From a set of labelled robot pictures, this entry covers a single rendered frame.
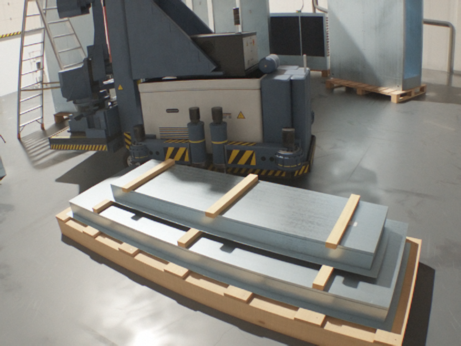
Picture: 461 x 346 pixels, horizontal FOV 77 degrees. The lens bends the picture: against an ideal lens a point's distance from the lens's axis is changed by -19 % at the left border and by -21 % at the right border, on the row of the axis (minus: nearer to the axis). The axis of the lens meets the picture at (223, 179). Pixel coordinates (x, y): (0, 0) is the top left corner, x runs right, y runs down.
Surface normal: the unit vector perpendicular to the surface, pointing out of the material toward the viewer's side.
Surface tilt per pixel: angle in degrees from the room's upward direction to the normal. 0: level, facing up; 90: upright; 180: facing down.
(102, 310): 0
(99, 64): 66
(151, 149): 90
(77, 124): 90
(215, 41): 90
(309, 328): 90
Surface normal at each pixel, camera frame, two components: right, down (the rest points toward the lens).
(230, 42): -0.31, 0.44
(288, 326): -0.53, 0.41
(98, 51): 0.28, 0.00
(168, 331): -0.07, -0.90
